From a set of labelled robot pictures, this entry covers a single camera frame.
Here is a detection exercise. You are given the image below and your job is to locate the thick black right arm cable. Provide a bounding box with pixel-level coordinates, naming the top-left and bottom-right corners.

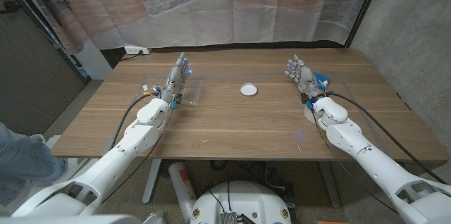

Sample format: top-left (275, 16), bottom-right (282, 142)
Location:
top-left (326, 92), bottom-right (450, 186)

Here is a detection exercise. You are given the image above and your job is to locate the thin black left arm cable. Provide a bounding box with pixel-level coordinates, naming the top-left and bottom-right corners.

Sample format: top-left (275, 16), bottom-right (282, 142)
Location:
top-left (101, 106), bottom-right (175, 204)

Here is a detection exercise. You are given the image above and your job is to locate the black backdrop stand pole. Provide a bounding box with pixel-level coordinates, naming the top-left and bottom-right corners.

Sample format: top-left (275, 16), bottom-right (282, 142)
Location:
top-left (344, 0), bottom-right (387, 49)
top-left (0, 0), bottom-right (91, 86)

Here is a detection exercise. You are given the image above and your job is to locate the black door handle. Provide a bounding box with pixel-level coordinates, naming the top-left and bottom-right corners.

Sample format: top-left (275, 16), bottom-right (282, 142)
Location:
top-left (0, 0), bottom-right (20, 15)

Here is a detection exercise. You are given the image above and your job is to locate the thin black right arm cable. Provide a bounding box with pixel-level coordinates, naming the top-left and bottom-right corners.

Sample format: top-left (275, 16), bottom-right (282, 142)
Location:
top-left (309, 109), bottom-right (401, 215)

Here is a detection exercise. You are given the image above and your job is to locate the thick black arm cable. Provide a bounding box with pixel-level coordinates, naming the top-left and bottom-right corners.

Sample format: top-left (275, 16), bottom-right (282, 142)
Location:
top-left (326, 92), bottom-right (450, 186)
top-left (109, 92), bottom-right (161, 149)

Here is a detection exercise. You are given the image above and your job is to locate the black power cord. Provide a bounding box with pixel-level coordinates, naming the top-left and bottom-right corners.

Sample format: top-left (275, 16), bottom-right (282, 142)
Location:
top-left (119, 51), bottom-right (144, 62)

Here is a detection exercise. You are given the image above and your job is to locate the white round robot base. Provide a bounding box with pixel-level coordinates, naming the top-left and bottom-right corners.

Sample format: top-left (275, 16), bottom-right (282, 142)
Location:
top-left (190, 180), bottom-right (292, 224)

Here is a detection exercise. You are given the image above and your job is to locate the printed room backdrop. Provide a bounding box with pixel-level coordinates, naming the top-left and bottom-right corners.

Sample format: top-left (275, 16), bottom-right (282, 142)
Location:
top-left (6, 0), bottom-right (380, 55)

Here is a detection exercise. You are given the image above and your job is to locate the person leg in jeans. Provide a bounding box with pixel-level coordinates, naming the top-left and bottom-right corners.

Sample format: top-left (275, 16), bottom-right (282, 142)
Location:
top-left (0, 121), bottom-right (68, 207)

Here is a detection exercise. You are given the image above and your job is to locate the white cylinder with orange label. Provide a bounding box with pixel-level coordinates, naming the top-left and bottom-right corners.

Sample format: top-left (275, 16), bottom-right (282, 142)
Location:
top-left (168, 161), bottom-right (198, 223)

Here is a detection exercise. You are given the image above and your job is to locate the clear plastic clamshell container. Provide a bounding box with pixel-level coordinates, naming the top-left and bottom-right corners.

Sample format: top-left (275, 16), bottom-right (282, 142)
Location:
top-left (135, 75), bottom-right (204, 106)

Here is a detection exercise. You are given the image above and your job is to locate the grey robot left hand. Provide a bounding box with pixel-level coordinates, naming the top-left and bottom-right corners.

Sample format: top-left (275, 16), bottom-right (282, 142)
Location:
top-left (160, 51), bottom-right (193, 107)

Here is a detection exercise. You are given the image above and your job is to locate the white round disc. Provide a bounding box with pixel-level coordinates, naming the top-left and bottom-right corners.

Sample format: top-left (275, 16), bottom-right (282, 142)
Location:
top-left (303, 106), bottom-right (320, 125)

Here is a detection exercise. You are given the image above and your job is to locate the grey finned module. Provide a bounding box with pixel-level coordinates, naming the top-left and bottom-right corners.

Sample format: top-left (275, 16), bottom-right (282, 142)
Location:
top-left (220, 211), bottom-right (237, 224)

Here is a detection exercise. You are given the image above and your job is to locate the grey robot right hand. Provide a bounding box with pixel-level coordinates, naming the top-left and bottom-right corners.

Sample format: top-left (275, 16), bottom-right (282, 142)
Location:
top-left (284, 54), bottom-right (327, 104)

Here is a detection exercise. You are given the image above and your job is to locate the blue flat sponge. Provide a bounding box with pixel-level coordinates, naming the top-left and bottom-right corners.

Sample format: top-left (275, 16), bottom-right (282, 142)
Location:
top-left (312, 71), bottom-right (331, 90)

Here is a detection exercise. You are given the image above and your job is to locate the grey table leg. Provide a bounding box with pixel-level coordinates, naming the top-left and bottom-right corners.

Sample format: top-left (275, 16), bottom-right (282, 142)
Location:
top-left (142, 159), bottom-right (162, 205)
top-left (319, 160), bottom-right (342, 209)

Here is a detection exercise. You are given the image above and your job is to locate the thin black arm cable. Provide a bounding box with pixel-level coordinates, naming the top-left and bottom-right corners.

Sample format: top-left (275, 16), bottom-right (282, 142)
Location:
top-left (309, 109), bottom-right (401, 215)
top-left (101, 106), bottom-right (175, 204)

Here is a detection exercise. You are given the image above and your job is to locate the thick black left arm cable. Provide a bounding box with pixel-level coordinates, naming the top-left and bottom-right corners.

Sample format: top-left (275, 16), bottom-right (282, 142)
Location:
top-left (109, 92), bottom-right (161, 149)

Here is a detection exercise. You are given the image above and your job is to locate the white power strip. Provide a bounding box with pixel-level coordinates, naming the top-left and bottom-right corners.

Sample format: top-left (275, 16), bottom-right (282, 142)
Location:
top-left (123, 45), bottom-right (152, 56)

